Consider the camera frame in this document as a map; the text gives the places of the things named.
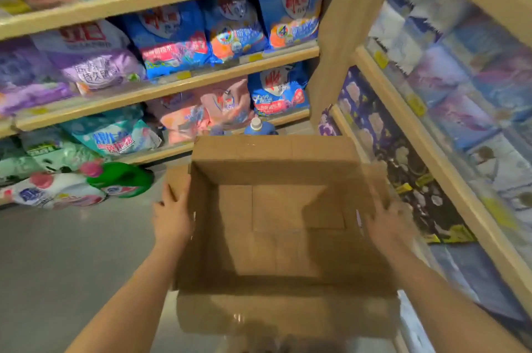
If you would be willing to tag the person's right hand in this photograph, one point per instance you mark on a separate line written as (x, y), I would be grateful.
(388, 226)

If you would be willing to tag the person's left hand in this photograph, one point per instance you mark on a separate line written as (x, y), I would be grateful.
(172, 220)

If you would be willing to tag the brown cardboard box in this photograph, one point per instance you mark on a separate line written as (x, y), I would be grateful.
(282, 311)

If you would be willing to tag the person's left forearm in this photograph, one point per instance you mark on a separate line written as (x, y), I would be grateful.
(129, 303)

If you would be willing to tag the person's right forearm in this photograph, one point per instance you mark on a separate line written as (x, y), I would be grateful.
(444, 307)

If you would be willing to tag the neighbouring wooden shelf unit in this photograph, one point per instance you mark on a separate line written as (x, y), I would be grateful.
(345, 33)

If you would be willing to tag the green detergent bottle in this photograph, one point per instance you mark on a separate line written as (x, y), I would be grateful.
(124, 178)

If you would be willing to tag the stack of dark purple packs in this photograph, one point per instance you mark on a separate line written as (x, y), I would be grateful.
(374, 124)

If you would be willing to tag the yellow price tag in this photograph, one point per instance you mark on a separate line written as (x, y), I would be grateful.
(380, 59)
(417, 104)
(498, 212)

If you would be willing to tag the white pink detergent bottle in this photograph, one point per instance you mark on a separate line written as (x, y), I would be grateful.
(54, 193)

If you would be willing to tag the blue detergent bottle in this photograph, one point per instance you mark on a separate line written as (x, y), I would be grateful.
(259, 127)

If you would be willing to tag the row of blue lilac packs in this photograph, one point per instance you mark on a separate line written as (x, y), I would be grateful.
(457, 74)

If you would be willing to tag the row of colourful refill bags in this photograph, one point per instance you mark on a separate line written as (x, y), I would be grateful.
(166, 37)

